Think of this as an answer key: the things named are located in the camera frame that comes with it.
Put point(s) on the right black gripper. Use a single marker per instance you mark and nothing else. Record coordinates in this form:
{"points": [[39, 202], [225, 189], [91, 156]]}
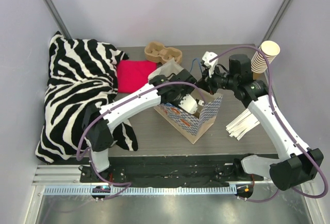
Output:
{"points": [[206, 84]]}

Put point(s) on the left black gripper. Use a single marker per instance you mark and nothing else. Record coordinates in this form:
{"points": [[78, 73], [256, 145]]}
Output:
{"points": [[179, 95]]}

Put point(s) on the checkered paper takeout bag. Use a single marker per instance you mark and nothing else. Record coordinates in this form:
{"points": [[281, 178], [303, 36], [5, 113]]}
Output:
{"points": [[190, 126]]}

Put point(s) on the white straws pile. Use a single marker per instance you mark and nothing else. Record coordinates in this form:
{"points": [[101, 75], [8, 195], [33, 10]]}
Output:
{"points": [[242, 124]]}

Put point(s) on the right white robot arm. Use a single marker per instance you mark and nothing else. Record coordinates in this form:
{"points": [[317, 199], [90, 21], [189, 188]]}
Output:
{"points": [[296, 163]]}

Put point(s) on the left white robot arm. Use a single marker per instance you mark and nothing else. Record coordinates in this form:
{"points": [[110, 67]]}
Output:
{"points": [[99, 123]]}

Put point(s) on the stack of paper cups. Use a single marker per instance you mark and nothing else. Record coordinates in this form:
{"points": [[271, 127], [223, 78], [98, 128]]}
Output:
{"points": [[268, 51]]}

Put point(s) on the pink folded cloth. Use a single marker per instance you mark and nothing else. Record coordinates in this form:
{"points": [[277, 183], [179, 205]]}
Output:
{"points": [[133, 75]]}

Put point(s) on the cardboard cup carrier tray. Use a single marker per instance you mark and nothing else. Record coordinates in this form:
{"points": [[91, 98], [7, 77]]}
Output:
{"points": [[158, 53]]}

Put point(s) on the zebra print pillow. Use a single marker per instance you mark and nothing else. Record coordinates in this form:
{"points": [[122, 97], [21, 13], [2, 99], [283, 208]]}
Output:
{"points": [[81, 72]]}

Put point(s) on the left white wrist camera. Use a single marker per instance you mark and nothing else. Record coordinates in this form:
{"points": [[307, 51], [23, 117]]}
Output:
{"points": [[191, 105]]}

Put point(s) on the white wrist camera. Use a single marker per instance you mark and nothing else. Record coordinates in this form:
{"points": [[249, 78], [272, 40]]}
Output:
{"points": [[191, 105], [209, 62]]}

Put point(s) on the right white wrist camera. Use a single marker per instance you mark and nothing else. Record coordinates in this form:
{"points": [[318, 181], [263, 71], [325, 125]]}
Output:
{"points": [[209, 62]]}

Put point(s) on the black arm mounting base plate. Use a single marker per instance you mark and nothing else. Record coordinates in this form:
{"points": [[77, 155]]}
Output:
{"points": [[171, 171]]}

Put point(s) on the white slotted cable duct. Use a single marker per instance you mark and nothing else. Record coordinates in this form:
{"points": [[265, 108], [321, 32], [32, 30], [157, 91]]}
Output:
{"points": [[98, 190]]}

